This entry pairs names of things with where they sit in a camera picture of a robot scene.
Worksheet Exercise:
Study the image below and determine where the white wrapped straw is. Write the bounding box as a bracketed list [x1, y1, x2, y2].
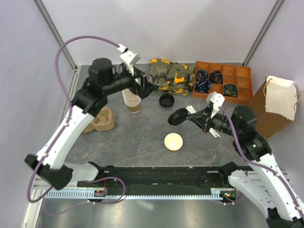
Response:
[186, 105, 220, 138]

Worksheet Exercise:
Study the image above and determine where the brown paper bag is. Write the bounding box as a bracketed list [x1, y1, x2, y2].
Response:
[248, 76, 300, 139]

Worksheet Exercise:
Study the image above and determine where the orange compartment tray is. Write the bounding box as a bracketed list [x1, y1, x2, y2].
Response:
[192, 61, 253, 105]

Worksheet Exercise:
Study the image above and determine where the single brown paper cup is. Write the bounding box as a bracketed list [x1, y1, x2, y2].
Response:
[164, 133, 183, 153]

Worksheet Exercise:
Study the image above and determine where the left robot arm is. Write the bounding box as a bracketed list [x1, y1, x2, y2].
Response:
[25, 58, 158, 190]

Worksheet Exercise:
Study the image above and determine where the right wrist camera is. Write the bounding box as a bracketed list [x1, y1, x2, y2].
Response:
[206, 92, 225, 111]

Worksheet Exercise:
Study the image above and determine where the dark rolled band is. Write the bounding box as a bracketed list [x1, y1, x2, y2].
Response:
[196, 69, 209, 82]

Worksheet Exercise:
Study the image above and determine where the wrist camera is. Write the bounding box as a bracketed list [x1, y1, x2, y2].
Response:
[117, 44, 140, 75]
[206, 92, 225, 111]

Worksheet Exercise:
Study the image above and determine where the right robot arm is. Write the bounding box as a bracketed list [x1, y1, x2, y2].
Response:
[183, 104, 304, 228]

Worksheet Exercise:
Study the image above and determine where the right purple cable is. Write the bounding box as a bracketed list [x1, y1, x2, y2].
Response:
[213, 106, 304, 219]

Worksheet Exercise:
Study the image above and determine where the slotted cable duct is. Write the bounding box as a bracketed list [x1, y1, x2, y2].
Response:
[45, 189, 237, 200]

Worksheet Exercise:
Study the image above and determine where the black plastic cup lid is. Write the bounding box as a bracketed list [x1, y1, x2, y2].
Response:
[168, 108, 189, 126]

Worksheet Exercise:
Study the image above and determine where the yellow black rolled band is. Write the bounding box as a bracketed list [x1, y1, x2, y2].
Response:
[223, 84, 238, 97]

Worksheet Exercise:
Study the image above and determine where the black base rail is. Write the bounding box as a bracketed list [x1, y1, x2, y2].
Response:
[77, 162, 250, 195]

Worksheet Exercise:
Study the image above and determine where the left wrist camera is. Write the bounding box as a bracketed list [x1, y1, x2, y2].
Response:
[117, 44, 140, 75]

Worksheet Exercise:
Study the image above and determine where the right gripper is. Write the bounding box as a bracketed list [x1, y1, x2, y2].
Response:
[186, 104, 240, 137]

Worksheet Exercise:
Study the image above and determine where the purple cable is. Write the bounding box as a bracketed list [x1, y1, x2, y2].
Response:
[27, 35, 125, 216]
[213, 106, 304, 219]

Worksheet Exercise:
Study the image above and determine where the camouflage folded cloth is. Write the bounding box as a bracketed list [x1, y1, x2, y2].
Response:
[147, 58, 195, 95]

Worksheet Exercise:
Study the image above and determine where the stack of paper cups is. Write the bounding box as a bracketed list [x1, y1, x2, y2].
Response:
[122, 89, 141, 113]

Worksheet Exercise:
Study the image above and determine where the cardboard cup carrier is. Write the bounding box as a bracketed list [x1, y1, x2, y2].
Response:
[82, 107, 114, 133]

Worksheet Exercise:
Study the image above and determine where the blue striped rolled band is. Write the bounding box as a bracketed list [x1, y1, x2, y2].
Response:
[195, 79, 211, 94]

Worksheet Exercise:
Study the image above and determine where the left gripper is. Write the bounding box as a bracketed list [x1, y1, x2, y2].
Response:
[103, 64, 159, 99]

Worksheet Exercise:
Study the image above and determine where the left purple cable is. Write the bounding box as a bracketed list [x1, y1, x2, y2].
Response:
[27, 35, 125, 216]

